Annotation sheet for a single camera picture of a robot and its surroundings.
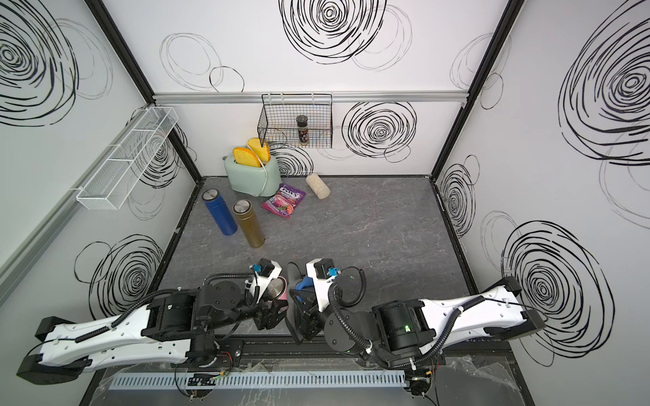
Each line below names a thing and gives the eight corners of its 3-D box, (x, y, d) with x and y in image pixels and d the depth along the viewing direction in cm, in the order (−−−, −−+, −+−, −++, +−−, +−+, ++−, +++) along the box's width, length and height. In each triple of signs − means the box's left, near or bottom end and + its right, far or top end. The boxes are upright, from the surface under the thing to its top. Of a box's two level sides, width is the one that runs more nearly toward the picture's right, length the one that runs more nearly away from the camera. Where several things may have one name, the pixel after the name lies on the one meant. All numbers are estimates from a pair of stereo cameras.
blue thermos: (220, 236, 103) (199, 201, 85) (224, 224, 106) (204, 189, 89) (235, 236, 103) (216, 201, 85) (238, 224, 106) (221, 189, 89)
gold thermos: (246, 239, 100) (230, 205, 83) (258, 230, 102) (244, 196, 86) (256, 249, 97) (242, 216, 80) (268, 240, 99) (256, 206, 83)
